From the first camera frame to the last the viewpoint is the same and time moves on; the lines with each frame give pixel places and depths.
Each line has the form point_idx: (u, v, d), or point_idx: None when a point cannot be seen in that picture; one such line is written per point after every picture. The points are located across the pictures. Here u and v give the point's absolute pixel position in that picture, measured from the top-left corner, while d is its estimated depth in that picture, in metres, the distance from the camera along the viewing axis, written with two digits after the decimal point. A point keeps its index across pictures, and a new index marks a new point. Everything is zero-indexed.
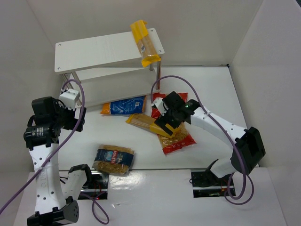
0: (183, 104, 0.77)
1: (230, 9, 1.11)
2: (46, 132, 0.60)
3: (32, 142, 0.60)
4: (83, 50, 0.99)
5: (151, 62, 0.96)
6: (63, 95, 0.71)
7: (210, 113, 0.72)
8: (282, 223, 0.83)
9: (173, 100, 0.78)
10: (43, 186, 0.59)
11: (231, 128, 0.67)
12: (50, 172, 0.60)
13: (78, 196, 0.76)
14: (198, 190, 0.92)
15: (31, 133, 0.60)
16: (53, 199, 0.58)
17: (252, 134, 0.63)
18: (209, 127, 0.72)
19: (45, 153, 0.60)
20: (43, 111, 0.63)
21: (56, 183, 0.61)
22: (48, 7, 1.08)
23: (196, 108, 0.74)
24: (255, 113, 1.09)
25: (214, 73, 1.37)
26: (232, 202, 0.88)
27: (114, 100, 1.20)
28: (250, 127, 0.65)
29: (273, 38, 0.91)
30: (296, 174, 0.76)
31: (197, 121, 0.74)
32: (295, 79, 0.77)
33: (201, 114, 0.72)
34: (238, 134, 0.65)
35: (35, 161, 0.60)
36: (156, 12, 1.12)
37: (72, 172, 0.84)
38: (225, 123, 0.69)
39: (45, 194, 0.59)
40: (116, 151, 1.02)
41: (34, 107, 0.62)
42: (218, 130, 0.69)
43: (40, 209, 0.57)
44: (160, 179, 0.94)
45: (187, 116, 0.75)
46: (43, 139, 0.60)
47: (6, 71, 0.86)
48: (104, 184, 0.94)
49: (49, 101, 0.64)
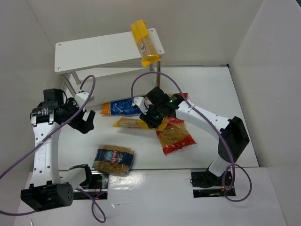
0: (167, 99, 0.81)
1: (230, 10, 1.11)
2: (51, 111, 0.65)
3: (37, 120, 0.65)
4: (83, 50, 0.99)
5: (151, 62, 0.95)
6: (79, 94, 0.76)
7: (194, 106, 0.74)
8: (282, 223, 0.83)
9: (158, 96, 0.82)
10: (41, 159, 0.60)
11: (216, 120, 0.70)
12: (50, 147, 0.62)
13: (75, 187, 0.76)
14: (198, 190, 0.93)
15: (38, 112, 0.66)
16: (49, 173, 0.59)
17: (236, 124, 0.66)
18: (194, 120, 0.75)
19: (47, 129, 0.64)
20: (51, 97, 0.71)
21: (53, 160, 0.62)
22: (48, 7, 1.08)
23: (180, 102, 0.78)
24: (255, 113, 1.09)
25: (214, 73, 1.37)
26: (231, 200, 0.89)
27: (114, 100, 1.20)
28: (234, 117, 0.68)
29: (273, 37, 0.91)
30: (297, 174, 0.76)
31: (182, 115, 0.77)
32: (295, 80, 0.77)
33: (186, 108, 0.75)
34: (223, 124, 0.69)
35: (37, 136, 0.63)
36: (156, 12, 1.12)
37: (73, 168, 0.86)
38: (210, 115, 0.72)
39: (42, 167, 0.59)
40: (116, 151, 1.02)
41: (45, 94, 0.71)
42: (203, 122, 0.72)
43: (34, 182, 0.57)
44: (160, 179, 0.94)
45: (172, 110, 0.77)
46: (46, 118, 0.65)
47: (6, 71, 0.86)
48: (104, 184, 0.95)
49: (59, 91, 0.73)
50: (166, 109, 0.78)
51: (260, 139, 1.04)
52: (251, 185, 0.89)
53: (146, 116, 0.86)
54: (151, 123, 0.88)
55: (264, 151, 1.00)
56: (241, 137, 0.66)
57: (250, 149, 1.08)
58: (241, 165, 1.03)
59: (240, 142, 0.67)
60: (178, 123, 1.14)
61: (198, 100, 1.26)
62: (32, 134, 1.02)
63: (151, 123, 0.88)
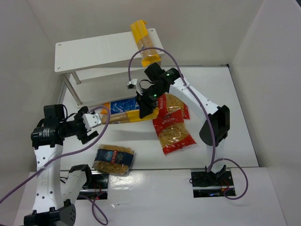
0: (163, 73, 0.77)
1: (230, 10, 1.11)
2: (51, 133, 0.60)
3: (37, 142, 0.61)
4: (83, 50, 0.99)
5: (151, 62, 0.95)
6: (87, 116, 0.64)
7: (190, 86, 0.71)
8: (282, 223, 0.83)
9: (154, 70, 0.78)
10: (43, 185, 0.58)
11: (206, 104, 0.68)
12: (51, 173, 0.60)
13: (75, 200, 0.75)
14: (198, 190, 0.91)
15: (38, 133, 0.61)
16: (51, 199, 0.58)
17: (223, 113, 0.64)
18: (186, 100, 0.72)
19: (48, 154, 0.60)
20: (52, 114, 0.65)
21: (55, 183, 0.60)
22: (48, 7, 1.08)
23: (177, 78, 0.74)
24: (255, 113, 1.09)
25: (214, 73, 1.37)
26: (230, 199, 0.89)
27: (114, 100, 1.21)
28: (223, 105, 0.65)
29: (273, 37, 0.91)
30: (297, 174, 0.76)
31: (175, 91, 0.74)
32: (295, 79, 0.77)
33: (180, 85, 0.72)
34: (211, 109, 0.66)
35: (39, 160, 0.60)
36: (156, 12, 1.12)
37: (72, 173, 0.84)
38: (202, 97, 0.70)
39: (44, 193, 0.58)
40: (116, 151, 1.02)
41: (45, 110, 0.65)
42: (194, 103, 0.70)
43: (37, 208, 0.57)
44: (160, 179, 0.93)
45: (166, 84, 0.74)
46: (47, 140, 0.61)
47: (6, 71, 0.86)
48: (105, 184, 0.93)
49: (59, 106, 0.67)
50: (161, 82, 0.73)
51: (260, 139, 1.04)
52: (248, 184, 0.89)
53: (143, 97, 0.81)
54: (146, 106, 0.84)
55: (264, 151, 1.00)
56: (223, 126, 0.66)
57: (250, 149, 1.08)
58: (241, 165, 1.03)
59: (221, 130, 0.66)
60: (179, 123, 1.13)
61: None
62: None
63: (146, 106, 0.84)
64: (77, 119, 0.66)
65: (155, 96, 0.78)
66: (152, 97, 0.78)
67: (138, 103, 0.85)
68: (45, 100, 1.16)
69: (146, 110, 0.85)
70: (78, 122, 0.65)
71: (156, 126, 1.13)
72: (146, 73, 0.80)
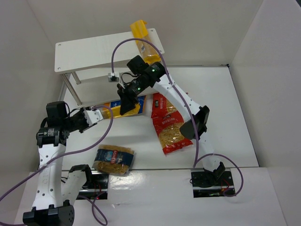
0: (147, 67, 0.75)
1: (230, 10, 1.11)
2: (56, 133, 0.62)
3: (42, 141, 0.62)
4: (83, 50, 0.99)
5: (151, 62, 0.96)
6: (89, 112, 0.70)
7: (175, 84, 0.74)
8: (282, 223, 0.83)
9: (137, 64, 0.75)
10: (44, 182, 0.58)
11: (189, 104, 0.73)
12: (53, 171, 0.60)
13: (75, 199, 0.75)
14: (198, 191, 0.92)
15: (43, 133, 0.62)
16: (52, 197, 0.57)
17: (204, 113, 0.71)
18: (171, 98, 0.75)
19: (51, 152, 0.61)
20: (55, 114, 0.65)
21: (56, 182, 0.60)
22: (48, 7, 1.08)
23: (162, 76, 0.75)
24: (255, 113, 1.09)
25: (214, 73, 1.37)
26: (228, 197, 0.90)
27: (115, 100, 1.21)
28: (204, 106, 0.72)
29: (273, 37, 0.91)
30: (297, 174, 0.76)
31: (161, 89, 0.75)
32: (295, 79, 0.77)
33: (166, 84, 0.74)
34: (194, 110, 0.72)
35: (42, 158, 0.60)
36: (156, 12, 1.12)
37: (72, 173, 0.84)
38: (186, 97, 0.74)
39: (45, 191, 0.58)
40: (116, 151, 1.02)
41: (48, 109, 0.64)
42: (178, 102, 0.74)
43: (36, 205, 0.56)
44: (160, 179, 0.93)
45: (151, 79, 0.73)
46: (51, 139, 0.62)
47: (6, 71, 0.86)
48: (105, 184, 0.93)
49: (62, 104, 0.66)
50: (145, 77, 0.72)
51: (260, 139, 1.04)
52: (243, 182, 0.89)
53: (126, 91, 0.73)
54: (128, 100, 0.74)
55: (264, 151, 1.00)
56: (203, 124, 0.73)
57: (250, 149, 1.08)
58: (241, 165, 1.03)
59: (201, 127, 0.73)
60: (179, 123, 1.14)
61: (198, 99, 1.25)
62: (32, 134, 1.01)
63: (128, 100, 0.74)
64: (78, 115, 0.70)
65: (139, 90, 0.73)
66: (135, 91, 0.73)
67: (120, 98, 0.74)
68: (45, 100, 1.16)
69: (127, 105, 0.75)
70: (80, 117, 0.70)
71: (156, 126, 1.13)
72: (129, 66, 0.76)
